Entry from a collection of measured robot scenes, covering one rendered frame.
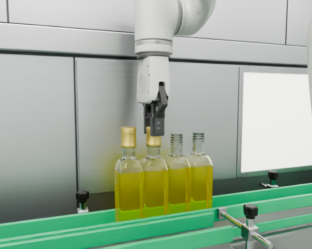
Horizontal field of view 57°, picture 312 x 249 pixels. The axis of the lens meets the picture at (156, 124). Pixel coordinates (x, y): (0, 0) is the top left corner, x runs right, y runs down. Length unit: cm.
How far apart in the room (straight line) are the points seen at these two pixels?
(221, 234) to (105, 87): 43
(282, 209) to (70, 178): 56
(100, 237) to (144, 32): 42
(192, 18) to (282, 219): 56
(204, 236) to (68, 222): 30
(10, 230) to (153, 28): 51
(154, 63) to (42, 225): 42
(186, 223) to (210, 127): 31
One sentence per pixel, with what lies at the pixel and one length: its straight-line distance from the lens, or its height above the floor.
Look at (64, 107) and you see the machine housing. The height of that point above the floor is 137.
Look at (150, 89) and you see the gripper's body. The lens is 60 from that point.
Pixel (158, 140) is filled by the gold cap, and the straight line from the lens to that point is 64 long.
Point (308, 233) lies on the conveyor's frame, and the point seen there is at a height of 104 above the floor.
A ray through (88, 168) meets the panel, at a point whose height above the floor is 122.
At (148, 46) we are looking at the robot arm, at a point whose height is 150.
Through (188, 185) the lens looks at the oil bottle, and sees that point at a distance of 69.
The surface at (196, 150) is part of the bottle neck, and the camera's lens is 70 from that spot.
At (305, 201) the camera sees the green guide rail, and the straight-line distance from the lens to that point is 90.
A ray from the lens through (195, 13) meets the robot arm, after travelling 66.
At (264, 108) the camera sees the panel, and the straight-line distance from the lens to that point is 97.
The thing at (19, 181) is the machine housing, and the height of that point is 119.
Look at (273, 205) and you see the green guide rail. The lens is 82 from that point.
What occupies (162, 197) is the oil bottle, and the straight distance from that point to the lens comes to 66.
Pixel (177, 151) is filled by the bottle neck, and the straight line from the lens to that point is 67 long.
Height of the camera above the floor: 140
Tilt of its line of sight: 5 degrees down
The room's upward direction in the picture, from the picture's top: straight up
